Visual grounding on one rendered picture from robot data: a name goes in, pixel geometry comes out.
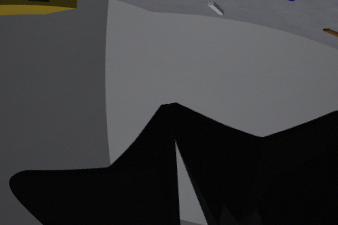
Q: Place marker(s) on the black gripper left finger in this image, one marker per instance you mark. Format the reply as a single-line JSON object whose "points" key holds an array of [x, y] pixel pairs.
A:
{"points": [[140, 188]]}

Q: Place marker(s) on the brown flat rectangular plate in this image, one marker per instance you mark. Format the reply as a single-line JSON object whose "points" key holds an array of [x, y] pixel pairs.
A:
{"points": [[332, 32]]}

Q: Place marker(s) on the grey flat bar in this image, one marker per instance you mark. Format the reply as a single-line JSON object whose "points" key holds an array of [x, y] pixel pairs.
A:
{"points": [[214, 6]]}

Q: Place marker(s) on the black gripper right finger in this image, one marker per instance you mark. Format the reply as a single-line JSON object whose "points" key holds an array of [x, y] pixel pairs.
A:
{"points": [[230, 169]]}

